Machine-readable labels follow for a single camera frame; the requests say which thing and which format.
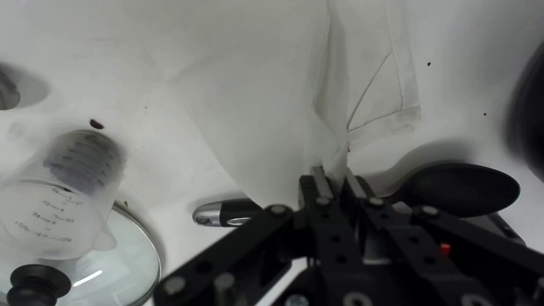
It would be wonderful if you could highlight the glass pot lid black knob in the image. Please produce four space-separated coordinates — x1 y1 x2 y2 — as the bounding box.
0 201 165 306

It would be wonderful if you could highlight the clear plastic measuring cup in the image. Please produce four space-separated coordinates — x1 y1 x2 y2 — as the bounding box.
0 128 128 264

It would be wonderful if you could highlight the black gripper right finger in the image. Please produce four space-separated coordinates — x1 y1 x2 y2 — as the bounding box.
340 169 544 281

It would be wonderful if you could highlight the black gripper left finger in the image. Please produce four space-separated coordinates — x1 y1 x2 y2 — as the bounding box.
151 164 354 305

